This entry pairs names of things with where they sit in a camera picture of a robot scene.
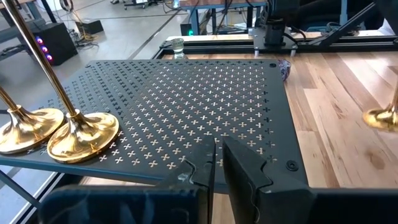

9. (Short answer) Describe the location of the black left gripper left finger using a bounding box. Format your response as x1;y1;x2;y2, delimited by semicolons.
157;135;217;224

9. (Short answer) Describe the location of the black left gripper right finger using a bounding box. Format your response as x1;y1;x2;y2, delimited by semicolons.
222;136;315;224

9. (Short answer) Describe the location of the ribbed glass candle holder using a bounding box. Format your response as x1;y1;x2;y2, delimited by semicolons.
170;37;188;60

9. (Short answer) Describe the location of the brass candlestick holder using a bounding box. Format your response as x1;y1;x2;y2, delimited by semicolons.
0;0;120;164
362;90;398;133
0;85;65;156

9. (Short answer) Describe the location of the black perforated metal riser shelf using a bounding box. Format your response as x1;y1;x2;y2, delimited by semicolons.
0;58;309;211

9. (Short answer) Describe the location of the blue metal leg desk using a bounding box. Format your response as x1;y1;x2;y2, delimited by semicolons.
178;0;269;35

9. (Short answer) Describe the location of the small black floor box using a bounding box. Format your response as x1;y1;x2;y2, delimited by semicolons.
75;18;104;35

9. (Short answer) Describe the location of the black computer with pink lights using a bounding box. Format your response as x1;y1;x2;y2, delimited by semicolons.
32;21;78;67

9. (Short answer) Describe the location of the black aluminium rig frame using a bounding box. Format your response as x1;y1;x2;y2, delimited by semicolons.
152;1;398;60

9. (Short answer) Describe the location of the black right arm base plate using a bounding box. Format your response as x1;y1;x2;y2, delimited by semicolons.
252;27;299;58

